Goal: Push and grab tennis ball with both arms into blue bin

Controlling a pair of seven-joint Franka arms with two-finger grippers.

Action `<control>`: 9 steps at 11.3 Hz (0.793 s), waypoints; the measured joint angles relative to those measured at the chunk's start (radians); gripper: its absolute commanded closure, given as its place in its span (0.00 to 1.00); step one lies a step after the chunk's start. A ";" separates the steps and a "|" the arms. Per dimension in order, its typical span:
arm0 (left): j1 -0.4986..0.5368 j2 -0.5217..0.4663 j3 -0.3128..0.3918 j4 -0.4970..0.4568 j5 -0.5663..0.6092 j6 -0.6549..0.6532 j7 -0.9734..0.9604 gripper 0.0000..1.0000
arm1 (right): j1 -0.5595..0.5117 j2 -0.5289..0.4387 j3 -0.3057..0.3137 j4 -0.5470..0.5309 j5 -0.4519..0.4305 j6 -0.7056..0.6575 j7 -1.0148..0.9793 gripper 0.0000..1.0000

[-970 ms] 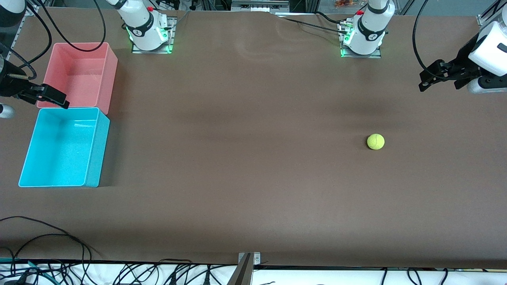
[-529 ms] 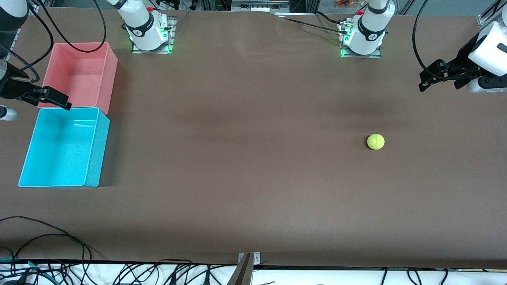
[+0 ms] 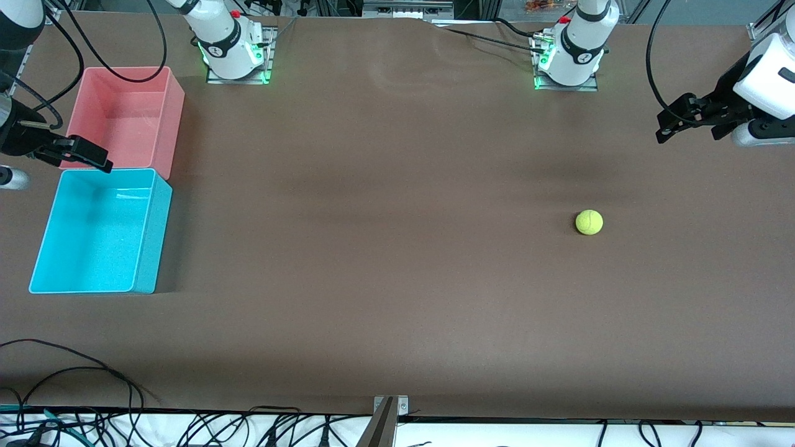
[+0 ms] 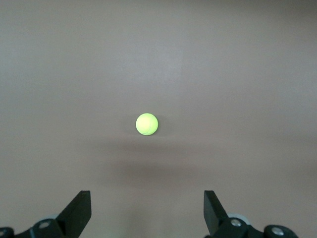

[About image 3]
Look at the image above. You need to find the yellow-green tennis ball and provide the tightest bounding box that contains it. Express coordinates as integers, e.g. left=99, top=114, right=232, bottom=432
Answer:
left=575, top=209, right=604, bottom=236

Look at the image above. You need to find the pink plastic bin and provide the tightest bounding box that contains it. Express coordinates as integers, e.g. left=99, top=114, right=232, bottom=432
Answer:
left=57, top=66, right=186, bottom=181

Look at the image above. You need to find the blue plastic bin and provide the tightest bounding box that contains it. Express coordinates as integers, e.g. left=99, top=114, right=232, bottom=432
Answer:
left=29, top=168, right=173, bottom=295

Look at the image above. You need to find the grey power strip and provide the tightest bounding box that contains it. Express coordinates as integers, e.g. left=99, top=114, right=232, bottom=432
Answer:
left=362, top=0, right=455, bottom=19

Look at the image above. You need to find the grey metal bar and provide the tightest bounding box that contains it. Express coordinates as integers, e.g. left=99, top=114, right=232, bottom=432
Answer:
left=357, top=397, right=398, bottom=447

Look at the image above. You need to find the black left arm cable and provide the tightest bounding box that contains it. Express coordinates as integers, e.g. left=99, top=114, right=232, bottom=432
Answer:
left=645, top=0, right=699, bottom=124

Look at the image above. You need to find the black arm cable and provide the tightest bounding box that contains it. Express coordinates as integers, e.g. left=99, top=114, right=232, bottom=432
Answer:
left=645, top=0, right=699, bottom=124
left=59, top=0, right=167, bottom=83
left=6, top=9, right=84, bottom=130

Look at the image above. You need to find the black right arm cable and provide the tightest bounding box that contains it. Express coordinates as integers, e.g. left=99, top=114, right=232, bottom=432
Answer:
left=6, top=9, right=84, bottom=130
left=59, top=0, right=167, bottom=83

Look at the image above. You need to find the long black cable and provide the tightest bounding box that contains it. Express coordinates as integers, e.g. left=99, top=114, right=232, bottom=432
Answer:
left=0, top=339, right=161, bottom=435

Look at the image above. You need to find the teal cable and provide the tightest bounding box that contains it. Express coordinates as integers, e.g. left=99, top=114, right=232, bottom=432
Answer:
left=0, top=405, right=84, bottom=445

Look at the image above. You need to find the small metal bracket plate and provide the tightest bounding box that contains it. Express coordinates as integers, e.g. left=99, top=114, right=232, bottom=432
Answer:
left=373, top=395, right=409, bottom=415

